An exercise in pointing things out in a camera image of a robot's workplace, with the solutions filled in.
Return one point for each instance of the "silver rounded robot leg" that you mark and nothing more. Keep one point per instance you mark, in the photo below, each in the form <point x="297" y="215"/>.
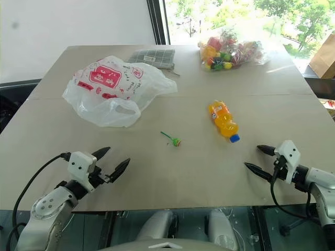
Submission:
<point x="157" y="225"/>
<point x="221" y="227"/>

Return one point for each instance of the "white red-printed plastic bag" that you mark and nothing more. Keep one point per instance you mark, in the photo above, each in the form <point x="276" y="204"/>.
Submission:
<point x="104" y="86"/>

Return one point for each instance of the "grey robot torso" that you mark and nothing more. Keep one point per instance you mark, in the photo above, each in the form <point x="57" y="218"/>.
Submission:
<point x="167" y="245"/>

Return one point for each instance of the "grey checked cloth pouch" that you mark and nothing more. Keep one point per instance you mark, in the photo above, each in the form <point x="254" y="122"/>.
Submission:
<point x="154" y="56"/>

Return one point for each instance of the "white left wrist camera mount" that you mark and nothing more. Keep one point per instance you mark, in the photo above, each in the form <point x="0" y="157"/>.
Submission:
<point x="79" y="164"/>

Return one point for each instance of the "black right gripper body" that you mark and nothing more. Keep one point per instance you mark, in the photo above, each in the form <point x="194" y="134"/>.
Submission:
<point x="280" y="170"/>

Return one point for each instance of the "small green red spinning top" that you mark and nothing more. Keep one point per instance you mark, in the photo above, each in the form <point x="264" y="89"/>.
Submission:
<point x="175" y="142"/>

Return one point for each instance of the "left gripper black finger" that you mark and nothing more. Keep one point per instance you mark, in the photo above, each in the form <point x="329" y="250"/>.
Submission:
<point x="101" y="152"/>
<point x="117" y="171"/>

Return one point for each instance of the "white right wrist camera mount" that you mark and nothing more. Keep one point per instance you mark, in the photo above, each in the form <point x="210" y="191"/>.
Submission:
<point x="289" y="154"/>

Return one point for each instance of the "clear bag of colourful toys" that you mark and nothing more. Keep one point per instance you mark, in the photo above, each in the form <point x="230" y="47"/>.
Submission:
<point x="225" y="53"/>

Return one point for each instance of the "orange soda bottle blue cap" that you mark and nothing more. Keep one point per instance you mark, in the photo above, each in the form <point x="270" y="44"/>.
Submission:
<point x="223" y="121"/>

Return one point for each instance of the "cardboard box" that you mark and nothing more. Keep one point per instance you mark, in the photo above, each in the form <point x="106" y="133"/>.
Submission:
<point x="324" y="57"/>

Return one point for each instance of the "black window frame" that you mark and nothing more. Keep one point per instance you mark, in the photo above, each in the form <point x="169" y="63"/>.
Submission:
<point x="158" y="21"/>

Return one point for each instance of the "black window sill ledge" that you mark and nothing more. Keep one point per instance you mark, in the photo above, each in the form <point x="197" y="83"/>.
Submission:
<point x="322" y="86"/>

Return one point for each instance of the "black stand foot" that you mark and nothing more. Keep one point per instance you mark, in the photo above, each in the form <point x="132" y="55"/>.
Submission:
<point x="293" y="227"/>

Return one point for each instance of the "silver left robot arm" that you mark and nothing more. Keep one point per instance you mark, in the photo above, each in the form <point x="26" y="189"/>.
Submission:
<point x="47" y="209"/>

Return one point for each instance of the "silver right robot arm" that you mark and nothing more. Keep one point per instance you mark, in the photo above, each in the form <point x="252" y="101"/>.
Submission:
<point x="320" y="183"/>

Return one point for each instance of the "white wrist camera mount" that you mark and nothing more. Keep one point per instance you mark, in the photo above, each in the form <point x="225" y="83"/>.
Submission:
<point x="289" y="154"/>
<point x="79" y="164"/>

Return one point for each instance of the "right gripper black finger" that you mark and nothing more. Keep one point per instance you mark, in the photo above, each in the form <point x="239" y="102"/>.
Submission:
<point x="260" y="172"/>
<point x="267" y="150"/>

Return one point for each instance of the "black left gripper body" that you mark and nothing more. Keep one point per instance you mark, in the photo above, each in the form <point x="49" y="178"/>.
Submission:
<point x="96" y="177"/>

